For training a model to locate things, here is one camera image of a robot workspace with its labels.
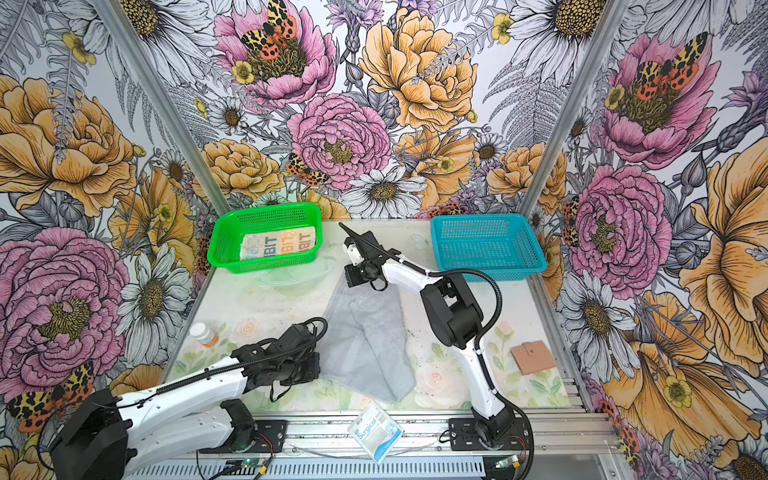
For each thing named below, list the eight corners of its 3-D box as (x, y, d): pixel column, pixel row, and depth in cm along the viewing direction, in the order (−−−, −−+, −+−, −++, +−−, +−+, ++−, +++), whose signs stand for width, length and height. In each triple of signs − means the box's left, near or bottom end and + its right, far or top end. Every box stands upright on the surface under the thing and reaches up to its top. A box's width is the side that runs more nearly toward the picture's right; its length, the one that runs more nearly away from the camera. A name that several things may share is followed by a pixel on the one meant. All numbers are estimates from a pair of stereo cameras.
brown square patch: (522, 375, 86) (524, 372, 85) (509, 348, 91) (512, 345, 90) (553, 368, 88) (556, 365, 86) (539, 342, 93) (542, 339, 91)
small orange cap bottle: (201, 348, 91) (186, 335, 84) (206, 335, 93) (192, 322, 87) (215, 348, 91) (201, 335, 84) (220, 335, 93) (207, 322, 87)
